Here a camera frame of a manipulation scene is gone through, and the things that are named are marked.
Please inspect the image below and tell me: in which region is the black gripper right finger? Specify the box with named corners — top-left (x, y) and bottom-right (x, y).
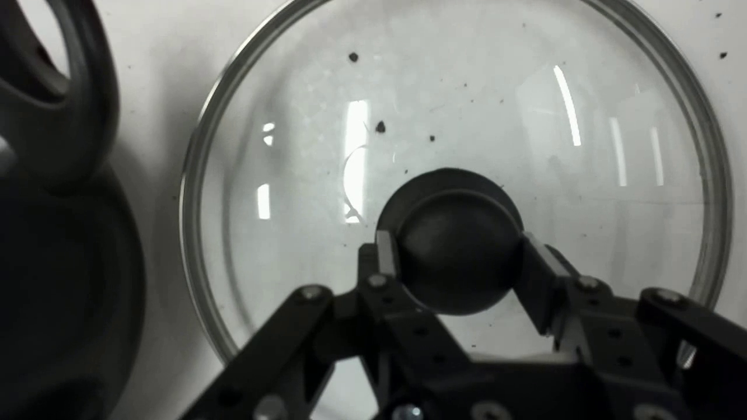
top-left (510, 231), bottom-right (747, 391)

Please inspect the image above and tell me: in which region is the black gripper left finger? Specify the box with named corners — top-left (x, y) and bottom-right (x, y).
top-left (182, 231), bottom-right (468, 420)

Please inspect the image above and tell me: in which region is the round glass pot lid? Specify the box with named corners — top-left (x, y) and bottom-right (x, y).
top-left (174, 0), bottom-right (736, 420)

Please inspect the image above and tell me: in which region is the white plastic tray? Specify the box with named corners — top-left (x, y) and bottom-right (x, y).
top-left (0, 0), bottom-right (747, 420)

